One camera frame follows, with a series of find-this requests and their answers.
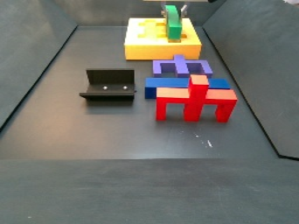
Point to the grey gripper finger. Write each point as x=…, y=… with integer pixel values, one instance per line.
x=163, y=8
x=185, y=9

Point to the green rectangular block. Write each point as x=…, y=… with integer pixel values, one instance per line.
x=174, y=26

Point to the yellow slotted board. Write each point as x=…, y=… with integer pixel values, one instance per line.
x=147, y=43

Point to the purple comb-shaped block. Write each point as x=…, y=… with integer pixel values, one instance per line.
x=183, y=67

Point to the dark blue rectangular block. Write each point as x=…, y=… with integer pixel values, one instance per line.
x=154, y=83

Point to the red comb-shaped block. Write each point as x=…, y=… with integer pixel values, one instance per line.
x=194, y=97

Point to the black angle bracket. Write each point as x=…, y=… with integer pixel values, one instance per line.
x=110, y=83

